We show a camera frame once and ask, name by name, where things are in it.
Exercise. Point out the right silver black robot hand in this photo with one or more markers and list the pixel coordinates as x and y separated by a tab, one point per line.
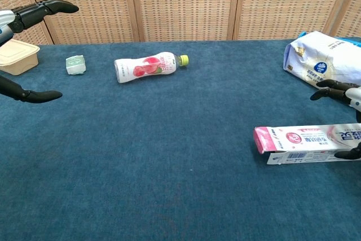
338	91

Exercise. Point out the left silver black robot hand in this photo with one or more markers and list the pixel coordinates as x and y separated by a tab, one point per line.
36	12

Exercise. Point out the teal table cloth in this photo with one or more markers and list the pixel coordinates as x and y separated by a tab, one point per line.
169	181

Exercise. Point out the small green tissue packet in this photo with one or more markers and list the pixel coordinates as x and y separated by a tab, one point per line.
75	64

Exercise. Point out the white tissue pack bag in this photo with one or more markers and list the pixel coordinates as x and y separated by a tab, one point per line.
316	57

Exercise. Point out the bamboo folding screen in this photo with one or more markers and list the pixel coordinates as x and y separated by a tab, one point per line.
180	4

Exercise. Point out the peach drink bottle green cap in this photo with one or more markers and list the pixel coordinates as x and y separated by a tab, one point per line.
146	67

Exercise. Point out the beige lidded food container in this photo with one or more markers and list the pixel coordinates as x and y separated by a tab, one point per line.
18	57

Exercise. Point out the white pink toothpaste box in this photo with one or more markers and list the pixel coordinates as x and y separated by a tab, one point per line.
304	139

